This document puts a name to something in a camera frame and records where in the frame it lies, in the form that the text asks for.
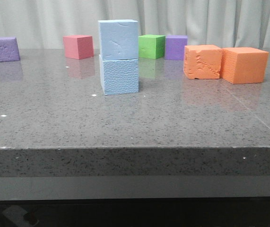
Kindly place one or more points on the light blue smooth cube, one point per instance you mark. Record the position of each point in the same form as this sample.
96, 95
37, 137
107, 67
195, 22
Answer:
118, 39

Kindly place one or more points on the light blue textured cube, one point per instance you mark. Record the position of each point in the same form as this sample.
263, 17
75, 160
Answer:
119, 76

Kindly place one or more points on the green foam cube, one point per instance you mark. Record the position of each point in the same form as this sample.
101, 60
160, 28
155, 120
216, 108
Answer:
151, 46

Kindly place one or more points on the purple cube beside green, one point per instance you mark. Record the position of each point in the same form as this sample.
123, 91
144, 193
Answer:
174, 47

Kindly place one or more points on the damaged orange foam cube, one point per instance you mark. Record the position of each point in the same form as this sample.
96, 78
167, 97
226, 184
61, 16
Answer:
202, 61

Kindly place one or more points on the red foam cube far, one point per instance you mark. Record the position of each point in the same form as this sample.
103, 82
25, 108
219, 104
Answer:
78, 46

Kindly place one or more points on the smooth orange foam cube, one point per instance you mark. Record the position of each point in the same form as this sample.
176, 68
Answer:
243, 65

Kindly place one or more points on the grey curtain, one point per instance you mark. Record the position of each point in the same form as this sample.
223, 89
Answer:
41, 24

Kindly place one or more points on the purple dented foam cube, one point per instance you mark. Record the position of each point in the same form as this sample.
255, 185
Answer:
9, 50

